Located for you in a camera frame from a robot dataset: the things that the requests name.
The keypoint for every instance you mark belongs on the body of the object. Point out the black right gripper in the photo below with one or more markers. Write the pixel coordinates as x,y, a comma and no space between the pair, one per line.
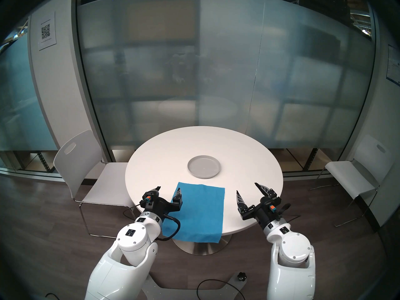
259,210

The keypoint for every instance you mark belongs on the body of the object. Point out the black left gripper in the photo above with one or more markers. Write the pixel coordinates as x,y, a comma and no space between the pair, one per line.
162,208

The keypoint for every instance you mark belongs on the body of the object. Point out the blue cloth napkin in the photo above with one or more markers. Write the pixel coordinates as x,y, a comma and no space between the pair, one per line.
203,208

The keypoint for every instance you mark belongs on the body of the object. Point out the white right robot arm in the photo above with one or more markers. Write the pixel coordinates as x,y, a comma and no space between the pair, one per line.
290,249

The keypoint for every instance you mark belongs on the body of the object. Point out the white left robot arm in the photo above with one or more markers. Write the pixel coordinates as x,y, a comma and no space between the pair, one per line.
134,240

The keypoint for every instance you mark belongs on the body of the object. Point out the grey round plate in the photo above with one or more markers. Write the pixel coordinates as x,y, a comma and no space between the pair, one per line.
204,167

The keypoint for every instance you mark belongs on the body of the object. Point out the brushed steel table base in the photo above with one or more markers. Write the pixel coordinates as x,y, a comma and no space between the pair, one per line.
201,246

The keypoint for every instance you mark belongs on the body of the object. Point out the black star knob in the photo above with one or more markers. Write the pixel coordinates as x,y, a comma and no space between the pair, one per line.
241,276

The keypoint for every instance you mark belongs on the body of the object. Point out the white plastic chair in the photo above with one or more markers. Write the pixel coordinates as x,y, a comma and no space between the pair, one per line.
359,174
78,155

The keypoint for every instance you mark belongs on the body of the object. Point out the white QR code sign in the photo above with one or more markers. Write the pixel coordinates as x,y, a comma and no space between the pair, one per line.
47,30

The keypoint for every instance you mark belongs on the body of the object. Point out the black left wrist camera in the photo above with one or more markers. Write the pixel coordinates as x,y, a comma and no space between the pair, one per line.
149,200

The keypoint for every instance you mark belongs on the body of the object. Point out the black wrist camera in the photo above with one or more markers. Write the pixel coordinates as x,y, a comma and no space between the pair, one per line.
149,200
272,208

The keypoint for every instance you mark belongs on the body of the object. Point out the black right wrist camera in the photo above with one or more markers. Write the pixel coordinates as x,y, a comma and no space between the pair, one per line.
272,208

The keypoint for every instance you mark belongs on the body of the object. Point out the black metal shelf frame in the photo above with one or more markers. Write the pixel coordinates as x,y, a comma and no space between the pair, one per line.
311,160
39,161

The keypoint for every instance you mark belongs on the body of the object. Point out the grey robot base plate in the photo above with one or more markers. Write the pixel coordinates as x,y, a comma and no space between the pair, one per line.
187,292

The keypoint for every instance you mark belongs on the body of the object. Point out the white wall poster blue trim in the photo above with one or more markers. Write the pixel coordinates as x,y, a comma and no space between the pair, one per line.
393,65

